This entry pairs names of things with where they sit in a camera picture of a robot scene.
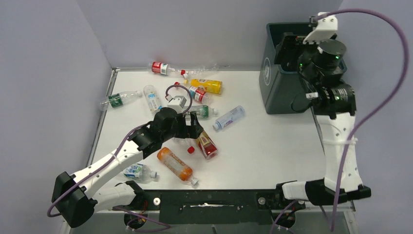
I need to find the purple label clear bottle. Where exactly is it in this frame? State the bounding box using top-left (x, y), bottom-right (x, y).
top-left (212, 105), bottom-right (245, 131)

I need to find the red blue label bottle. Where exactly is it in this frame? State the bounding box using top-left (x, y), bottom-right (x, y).
top-left (174, 82), bottom-right (212, 105)

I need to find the red label bottle at back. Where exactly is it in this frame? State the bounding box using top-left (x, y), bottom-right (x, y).
top-left (147, 61), bottom-right (188, 78)

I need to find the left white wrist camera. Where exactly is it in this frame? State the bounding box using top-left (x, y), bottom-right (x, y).
top-left (167, 96), bottom-right (187, 114)

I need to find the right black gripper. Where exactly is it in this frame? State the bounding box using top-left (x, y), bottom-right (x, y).
top-left (274, 32), bottom-right (322, 87)

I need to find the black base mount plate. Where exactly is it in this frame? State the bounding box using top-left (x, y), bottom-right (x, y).
top-left (124, 188), bottom-right (305, 225)

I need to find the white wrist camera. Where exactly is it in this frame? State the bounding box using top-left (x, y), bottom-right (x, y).
top-left (302, 12), bottom-right (338, 45)
top-left (167, 96), bottom-right (187, 114)

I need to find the slim white label bottle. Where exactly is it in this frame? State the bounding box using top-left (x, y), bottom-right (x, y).
top-left (143, 85), bottom-right (163, 114)

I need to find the red Nongfu label bottle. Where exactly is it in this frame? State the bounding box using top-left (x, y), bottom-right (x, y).
top-left (173, 138), bottom-right (195, 154)

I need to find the green tea bottle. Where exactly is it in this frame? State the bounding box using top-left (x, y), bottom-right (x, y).
top-left (185, 105), bottom-right (218, 120)

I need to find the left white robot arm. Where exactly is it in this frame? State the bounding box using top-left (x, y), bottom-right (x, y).
top-left (47, 107), bottom-right (204, 228)

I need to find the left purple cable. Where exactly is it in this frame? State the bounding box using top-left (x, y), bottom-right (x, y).
top-left (47, 84), bottom-right (193, 217)

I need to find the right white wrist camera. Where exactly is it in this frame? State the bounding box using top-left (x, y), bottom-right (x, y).
top-left (302, 12), bottom-right (338, 45)

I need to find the dark green plastic bin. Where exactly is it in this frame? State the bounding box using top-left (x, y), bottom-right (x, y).
top-left (259, 22), bottom-right (356, 119)

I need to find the clear crushed bottle at back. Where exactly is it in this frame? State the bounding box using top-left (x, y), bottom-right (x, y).
top-left (182, 63), bottom-right (219, 79)

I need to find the green label bottle far left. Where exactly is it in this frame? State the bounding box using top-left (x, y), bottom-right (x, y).
top-left (98, 91), bottom-right (143, 111)

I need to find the yellow juice bottle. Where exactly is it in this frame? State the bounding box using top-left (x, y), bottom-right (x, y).
top-left (184, 79), bottom-right (223, 95)

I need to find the orange tea bottle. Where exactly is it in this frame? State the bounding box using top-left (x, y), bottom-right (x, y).
top-left (157, 147), bottom-right (199, 186)

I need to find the gold red energy drink bottle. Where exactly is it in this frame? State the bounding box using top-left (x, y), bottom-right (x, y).
top-left (195, 131), bottom-right (218, 160)

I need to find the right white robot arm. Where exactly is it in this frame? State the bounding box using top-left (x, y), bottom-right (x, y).
top-left (274, 32), bottom-right (372, 208)

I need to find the blue white label bottle front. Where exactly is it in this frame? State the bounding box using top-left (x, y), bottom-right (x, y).
top-left (123, 163), bottom-right (157, 182)

